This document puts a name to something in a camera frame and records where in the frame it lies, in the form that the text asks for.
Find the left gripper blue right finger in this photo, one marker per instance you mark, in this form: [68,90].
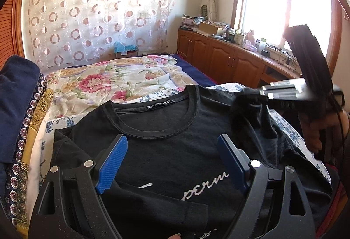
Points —
[236,162]

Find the wooden framed window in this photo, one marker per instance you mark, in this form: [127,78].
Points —
[269,18]

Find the black printed t-shirt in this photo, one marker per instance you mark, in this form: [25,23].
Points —
[172,179]

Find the cardboard box on cabinet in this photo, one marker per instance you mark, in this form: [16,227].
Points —
[210,29]

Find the pink floral quilt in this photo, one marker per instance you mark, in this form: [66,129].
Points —
[79,90]

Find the yellow folded blanket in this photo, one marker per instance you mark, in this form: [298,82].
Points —
[23,175]

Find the navy bed cover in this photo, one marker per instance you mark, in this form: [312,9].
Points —
[201,78]

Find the wooden low cabinet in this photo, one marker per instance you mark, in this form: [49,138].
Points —
[225,62]

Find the wooden louvered wardrobe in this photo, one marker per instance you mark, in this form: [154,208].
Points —
[11,35]

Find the sheer circle pattern curtain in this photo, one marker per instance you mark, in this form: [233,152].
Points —
[63,33]

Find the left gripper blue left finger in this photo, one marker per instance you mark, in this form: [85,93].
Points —
[109,163]

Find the navy folded blanket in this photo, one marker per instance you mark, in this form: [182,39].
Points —
[19,77]

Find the pink figurine on cabinet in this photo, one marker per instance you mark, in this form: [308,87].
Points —
[249,41]

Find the person's right hand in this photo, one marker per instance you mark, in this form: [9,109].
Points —
[337,123]

